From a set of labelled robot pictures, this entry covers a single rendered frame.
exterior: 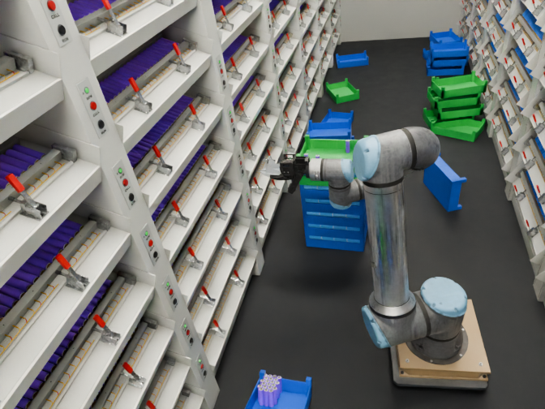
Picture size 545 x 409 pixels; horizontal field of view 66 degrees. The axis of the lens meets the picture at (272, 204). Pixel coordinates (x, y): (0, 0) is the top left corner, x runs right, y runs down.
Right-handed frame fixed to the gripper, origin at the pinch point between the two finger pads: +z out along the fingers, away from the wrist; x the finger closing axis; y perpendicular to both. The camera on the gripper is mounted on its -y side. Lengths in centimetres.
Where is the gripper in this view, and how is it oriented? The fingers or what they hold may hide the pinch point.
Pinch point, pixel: (263, 172)
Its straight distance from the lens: 176.6
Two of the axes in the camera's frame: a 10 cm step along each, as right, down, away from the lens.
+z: -9.6, -0.4, 2.7
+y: -1.3, -7.9, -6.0
